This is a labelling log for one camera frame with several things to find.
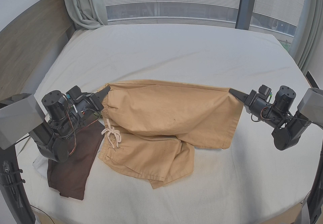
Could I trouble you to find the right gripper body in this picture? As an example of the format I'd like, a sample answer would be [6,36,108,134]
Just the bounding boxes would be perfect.
[243,90,275,118]

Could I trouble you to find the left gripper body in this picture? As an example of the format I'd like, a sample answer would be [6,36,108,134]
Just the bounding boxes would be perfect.
[75,93,104,119]

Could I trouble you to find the tan shorts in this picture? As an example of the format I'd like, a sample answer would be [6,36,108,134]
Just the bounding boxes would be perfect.
[97,80,244,189]

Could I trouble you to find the brown shorts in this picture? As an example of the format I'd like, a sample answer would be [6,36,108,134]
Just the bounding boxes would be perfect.
[47,120,104,201]

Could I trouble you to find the bed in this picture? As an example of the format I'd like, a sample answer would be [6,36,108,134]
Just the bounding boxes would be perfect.
[0,0,319,224]

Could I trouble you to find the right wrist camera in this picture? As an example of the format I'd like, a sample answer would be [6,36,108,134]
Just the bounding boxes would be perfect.
[257,85,273,100]

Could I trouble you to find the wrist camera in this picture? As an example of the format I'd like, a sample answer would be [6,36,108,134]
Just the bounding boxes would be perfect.
[257,85,273,100]
[66,86,89,104]

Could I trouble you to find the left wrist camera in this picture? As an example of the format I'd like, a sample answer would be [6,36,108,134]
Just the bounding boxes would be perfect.
[66,86,89,104]

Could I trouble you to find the black cable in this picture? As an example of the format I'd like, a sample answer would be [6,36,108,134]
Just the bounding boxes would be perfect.
[30,206,61,224]

